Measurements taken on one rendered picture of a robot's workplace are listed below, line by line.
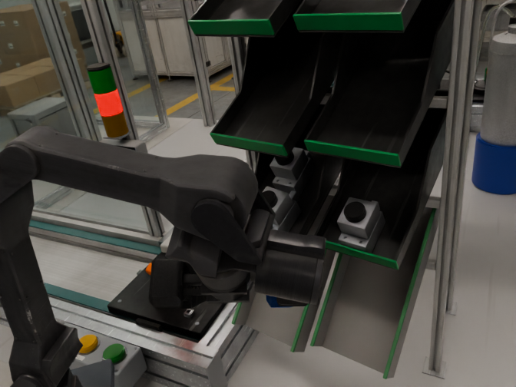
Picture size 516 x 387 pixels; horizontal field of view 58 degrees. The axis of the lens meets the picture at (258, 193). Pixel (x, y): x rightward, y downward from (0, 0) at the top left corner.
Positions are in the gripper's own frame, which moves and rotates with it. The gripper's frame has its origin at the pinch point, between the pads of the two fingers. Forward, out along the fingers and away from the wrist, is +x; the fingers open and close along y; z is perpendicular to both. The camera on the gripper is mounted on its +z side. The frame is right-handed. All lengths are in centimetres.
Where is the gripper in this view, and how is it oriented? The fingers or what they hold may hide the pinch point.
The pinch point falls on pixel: (234, 289)
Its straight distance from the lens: 61.3
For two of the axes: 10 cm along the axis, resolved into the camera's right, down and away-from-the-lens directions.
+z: 0.0, -9.1, 4.1
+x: 0.5, 4.1, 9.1
